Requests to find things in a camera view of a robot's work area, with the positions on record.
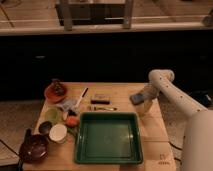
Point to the dark red pot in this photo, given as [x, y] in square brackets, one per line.
[34, 148]

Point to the orange bowl with pinecone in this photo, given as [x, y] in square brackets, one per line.
[55, 92]

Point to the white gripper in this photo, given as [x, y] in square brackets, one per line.
[149, 92]

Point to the white cup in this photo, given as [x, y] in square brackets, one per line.
[58, 133]

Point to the small dark bowl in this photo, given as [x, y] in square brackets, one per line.
[44, 127]

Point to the light green cup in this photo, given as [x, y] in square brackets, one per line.
[53, 115]

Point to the metal utensil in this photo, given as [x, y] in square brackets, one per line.
[95, 108]

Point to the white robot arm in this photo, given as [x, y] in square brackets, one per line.
[197, 150]

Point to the orange carrot toy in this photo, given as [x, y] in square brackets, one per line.
[71, 121]

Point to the dark rectangular block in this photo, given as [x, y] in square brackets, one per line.
[100, 99]

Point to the blue sponge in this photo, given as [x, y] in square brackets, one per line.
[137, 99]

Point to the wooden table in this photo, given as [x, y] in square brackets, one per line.
[157, 152]

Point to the clear plastic bag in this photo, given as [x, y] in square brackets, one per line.
[66, 105]

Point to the green plastic tray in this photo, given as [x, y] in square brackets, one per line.
[108, 138]

